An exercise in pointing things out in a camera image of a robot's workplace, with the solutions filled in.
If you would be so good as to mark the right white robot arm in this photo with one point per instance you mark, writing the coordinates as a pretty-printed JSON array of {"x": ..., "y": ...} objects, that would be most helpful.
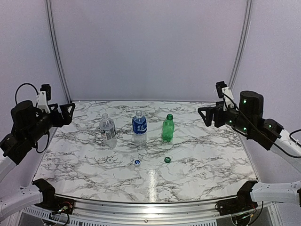
[{"x": 246, "y": 119}]

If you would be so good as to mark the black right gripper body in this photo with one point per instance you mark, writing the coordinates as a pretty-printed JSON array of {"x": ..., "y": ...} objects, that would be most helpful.
[{"x": 218, "y": 110}]

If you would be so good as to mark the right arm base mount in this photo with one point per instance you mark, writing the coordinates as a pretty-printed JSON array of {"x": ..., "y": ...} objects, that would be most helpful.
[{"x": 242, "y": 202}]

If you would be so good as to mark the white QR bottle cap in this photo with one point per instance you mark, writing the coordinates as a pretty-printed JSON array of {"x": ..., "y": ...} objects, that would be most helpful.
[{"x": 110, "y": 160}]

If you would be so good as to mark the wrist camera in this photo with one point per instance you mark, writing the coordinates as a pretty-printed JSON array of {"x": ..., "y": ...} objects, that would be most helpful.
[
  {"x": 225, "y": 93},
  {"x": 43, "y": 96}
]

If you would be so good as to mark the green plastic bottle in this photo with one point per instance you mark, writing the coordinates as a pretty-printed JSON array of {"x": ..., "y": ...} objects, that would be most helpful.
[{"x": 168, "y": 128}]

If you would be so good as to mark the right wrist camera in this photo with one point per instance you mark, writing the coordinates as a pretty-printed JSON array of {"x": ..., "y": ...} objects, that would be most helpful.
[{"x": 225, "y": 93}]

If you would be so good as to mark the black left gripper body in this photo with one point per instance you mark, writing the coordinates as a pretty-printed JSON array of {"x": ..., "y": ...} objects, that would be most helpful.
[{"x": 37, "y": 129}]

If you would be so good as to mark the aluminium front rail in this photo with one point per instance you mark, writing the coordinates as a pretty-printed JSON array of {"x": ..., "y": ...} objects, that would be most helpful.
[{"x": 105, "y": 213}]

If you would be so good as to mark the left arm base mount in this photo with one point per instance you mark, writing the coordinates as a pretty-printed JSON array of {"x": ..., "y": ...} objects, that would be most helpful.
[{"x": 51, "y": 201}]

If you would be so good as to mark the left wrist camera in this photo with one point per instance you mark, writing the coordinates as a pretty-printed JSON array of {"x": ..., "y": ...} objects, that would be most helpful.
[{"x": 43, "y": 96}]

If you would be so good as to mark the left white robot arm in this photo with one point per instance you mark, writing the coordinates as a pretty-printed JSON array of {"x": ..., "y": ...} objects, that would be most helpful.
[{"x": 14, "y": 151}]

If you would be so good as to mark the green bottle cap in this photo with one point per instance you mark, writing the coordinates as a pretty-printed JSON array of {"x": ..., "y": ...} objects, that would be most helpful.
[{"x": 167, "y": 159}]

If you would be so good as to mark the clear bottle blue label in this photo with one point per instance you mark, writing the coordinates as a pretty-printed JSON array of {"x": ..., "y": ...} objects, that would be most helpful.
[{"x": 139, "y": 124}]

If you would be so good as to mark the clear bottle white cap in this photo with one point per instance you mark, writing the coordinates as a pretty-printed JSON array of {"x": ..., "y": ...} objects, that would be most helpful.
[{"x": 108, "y": 131}]

